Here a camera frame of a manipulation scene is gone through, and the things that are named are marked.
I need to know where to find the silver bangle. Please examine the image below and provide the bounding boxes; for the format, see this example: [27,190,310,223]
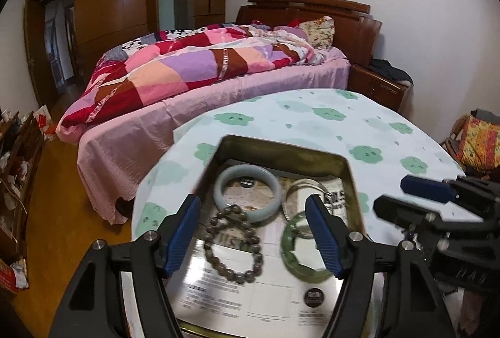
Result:
[282,178,330,221]

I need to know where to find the pale jade bangle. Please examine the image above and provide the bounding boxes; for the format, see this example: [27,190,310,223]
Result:
[213,165,282,223]

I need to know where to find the green jade bangle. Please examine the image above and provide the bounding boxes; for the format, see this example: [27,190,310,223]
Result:
[281,211,332,283]

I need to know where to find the wooden headboard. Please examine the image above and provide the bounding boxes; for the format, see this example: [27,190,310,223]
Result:
[235,0,383,67]

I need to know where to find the pink metal tin box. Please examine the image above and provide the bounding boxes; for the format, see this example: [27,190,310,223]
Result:
[160,135,364,337]

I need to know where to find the printed paper leaflet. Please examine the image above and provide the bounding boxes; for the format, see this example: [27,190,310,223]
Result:
[168,174,348,337]

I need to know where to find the dark clothes on nightstand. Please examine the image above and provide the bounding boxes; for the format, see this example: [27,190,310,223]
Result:
[368,59,413,86]

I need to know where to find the pink bed sheet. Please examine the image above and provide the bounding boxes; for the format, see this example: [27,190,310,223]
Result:
[56,49,351,225]

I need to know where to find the grey wooden bead bracelet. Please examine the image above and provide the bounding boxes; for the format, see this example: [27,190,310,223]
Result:
[202,203,265,285]

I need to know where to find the patchwork quilt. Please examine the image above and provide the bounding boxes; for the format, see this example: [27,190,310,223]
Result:
[59,22,331,130]

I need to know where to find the wicker chair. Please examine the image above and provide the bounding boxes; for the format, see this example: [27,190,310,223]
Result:
[441,109,499,182]

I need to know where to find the orange patterned cushion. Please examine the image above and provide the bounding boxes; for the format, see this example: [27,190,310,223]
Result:
[457,115,499,172]

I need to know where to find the green cloud tablecloth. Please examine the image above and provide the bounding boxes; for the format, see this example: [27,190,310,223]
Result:
[130,87,483,338]

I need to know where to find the floral pillow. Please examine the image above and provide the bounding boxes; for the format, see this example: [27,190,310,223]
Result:
[298,16,336,50]

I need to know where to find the red and white paper bag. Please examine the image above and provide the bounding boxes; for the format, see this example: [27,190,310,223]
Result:
[33,105,56,141]

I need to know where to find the wooden nightstand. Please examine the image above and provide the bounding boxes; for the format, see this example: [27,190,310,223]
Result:
[347,65,409,113]

